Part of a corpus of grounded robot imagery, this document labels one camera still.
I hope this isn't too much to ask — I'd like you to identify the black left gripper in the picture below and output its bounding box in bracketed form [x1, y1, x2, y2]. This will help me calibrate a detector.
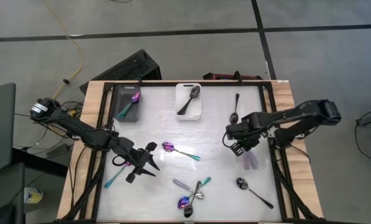
[115, 138, 160, 184]

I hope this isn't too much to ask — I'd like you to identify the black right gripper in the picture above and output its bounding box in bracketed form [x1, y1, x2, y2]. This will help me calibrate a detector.
[224, 112, 268, 157]

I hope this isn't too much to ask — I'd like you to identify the iridescent rainbow spoon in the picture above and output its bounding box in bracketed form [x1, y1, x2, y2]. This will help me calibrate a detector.
[176, 176, 212, 210]
[116, 91, 142, 120]
[103, 161, 132, 190]
[162, 141, 201, 162]

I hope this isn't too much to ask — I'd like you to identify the dark grey plastic bin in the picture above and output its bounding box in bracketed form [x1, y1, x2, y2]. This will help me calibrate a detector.
[111, 83, 142, 123]

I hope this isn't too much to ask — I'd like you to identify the white plastic bin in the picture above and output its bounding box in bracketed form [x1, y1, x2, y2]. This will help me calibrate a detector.
[175, 82, 203, 121]

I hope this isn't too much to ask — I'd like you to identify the black perforated metal case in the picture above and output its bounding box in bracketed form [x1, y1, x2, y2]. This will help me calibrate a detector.
[79, 49, 162, 94]

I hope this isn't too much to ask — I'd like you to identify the white yellow labelled can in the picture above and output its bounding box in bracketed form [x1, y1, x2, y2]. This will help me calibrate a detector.
[23, 186, 44, 205]

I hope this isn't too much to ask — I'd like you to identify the black computer mouse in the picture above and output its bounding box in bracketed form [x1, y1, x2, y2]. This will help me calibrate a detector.
[0, 203, 17, 224]

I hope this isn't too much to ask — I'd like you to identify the grey laptop computer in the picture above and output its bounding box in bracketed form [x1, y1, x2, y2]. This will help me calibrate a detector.
[0, 82, 17, 174]

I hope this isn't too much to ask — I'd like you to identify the black metal table frame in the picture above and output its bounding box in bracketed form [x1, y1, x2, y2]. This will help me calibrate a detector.
[60, 79, 323, 224]

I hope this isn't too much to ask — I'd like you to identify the black cable bundle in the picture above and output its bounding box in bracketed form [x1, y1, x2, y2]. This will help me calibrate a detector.
[14, 99, 84, 156]

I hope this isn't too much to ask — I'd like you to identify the yellow cable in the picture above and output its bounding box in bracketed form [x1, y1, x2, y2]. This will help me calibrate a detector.
[41, 0, 84, 102]

